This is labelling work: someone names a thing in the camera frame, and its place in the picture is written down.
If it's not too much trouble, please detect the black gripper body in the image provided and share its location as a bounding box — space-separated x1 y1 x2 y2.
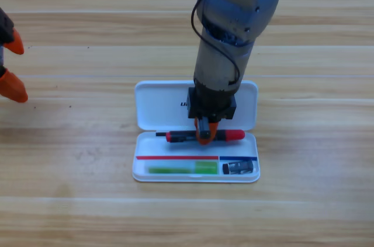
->
0 7 15 69
188 82 237 124

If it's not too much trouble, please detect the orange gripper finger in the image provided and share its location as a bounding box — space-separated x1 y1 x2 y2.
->
0 67 29 103
194 116 220 146
3 27 25 55

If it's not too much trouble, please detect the black marker with red cap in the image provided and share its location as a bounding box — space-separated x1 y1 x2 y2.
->
165 128 246 144

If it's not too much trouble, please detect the green highlighter pen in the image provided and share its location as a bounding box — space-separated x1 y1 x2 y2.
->
147 161 219 175

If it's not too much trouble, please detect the white Unitree pencil case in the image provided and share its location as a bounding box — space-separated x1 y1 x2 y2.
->
131 79 261 183

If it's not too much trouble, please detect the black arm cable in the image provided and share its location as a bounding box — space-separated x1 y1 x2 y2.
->
191 0 241 85

